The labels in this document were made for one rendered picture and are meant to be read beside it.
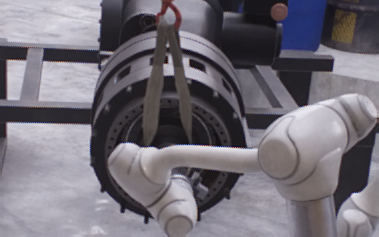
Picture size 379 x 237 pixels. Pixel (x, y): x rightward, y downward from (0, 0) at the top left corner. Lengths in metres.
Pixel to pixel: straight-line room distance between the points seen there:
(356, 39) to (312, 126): 4.02
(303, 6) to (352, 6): 0.39
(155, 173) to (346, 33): 3.73
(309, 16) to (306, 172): 3.82
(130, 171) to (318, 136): 0.61
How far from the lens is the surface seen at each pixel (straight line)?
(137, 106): 2.73
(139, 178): 2.23
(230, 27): 4.16
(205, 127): 2.84
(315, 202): 1.85
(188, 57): 2.98
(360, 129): 1.94
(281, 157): 1.77
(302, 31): 5.56
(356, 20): 5.79
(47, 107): 3.82
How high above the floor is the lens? 1.93
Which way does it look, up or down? 20 degrees down
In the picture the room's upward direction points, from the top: 4 degrees clockwise
